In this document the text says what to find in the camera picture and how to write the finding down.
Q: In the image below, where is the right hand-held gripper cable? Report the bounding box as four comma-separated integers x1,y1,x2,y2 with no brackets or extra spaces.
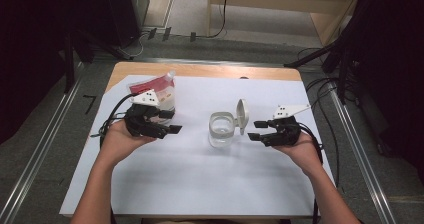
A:
298,122,325,224

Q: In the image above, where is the hand-held gripper cable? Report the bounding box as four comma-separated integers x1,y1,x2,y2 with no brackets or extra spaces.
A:
90,93,136,149
298,122,325,224

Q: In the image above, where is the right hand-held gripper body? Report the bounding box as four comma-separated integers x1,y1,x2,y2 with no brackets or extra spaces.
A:
261,103,312,148

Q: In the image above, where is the red and white pouch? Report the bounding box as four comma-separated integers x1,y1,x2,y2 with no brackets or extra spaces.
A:
129,70,177,116

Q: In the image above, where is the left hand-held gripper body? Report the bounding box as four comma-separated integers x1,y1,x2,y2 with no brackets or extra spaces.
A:
123,89,171,140

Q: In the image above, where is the person's left hand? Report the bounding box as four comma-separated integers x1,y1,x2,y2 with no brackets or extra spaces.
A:
98,119,158,170

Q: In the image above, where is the white table sheet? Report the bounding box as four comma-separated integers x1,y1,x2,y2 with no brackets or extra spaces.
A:
59,74,338,218

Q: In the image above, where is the black curtain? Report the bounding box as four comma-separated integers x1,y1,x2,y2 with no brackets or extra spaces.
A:
0,0,143,145
333,0,424,175

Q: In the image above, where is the metal floor rail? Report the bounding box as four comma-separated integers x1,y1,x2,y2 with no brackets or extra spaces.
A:
328,80,398,224
0,63,85,224

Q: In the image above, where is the black hanging cable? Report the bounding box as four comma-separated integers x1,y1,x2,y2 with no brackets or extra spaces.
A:
199,0,231,40

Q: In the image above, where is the clear container with white lid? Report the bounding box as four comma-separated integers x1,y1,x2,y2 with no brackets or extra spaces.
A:
208,98,250,149

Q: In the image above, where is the black floor cable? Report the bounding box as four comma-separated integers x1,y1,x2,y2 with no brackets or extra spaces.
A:
304,77,342,189

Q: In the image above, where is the left hand-held gripper cable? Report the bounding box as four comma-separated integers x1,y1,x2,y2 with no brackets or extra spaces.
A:
90,93,136,149

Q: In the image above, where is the person's right hand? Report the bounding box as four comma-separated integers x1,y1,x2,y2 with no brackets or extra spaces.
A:
272,130,324,179

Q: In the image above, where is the black metal stand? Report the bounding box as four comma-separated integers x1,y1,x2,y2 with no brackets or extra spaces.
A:
283,33,354,104
63,30,134,94

